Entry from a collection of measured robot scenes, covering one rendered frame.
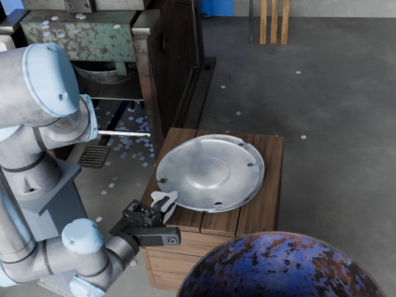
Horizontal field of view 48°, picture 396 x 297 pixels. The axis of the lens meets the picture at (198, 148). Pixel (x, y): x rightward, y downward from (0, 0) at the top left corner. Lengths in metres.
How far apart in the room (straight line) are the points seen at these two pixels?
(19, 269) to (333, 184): 1.21
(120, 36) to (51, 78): 0.86
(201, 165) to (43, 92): 0.67
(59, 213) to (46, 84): 0.64
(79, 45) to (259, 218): 0.86
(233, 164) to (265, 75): 1.15
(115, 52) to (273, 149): 0.63
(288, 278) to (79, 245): 0.51
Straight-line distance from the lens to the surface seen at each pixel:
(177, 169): 1.27
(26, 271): 0.98
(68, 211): 1.31
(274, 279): 1.15
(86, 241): 0.93
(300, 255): 1.07
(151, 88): 1.54
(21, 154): 1.16
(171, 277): 1.42
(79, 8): 1.62
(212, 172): 1.25
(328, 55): 2.56
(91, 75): 1.78
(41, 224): 1.28
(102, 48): 1.59
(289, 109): 2.13
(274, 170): 1.32
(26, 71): 0.70
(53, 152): 1.93
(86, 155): 1.76
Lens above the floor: 1.28
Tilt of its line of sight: 42 degrees down
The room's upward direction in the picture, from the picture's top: 6 degrees counter-clockwise
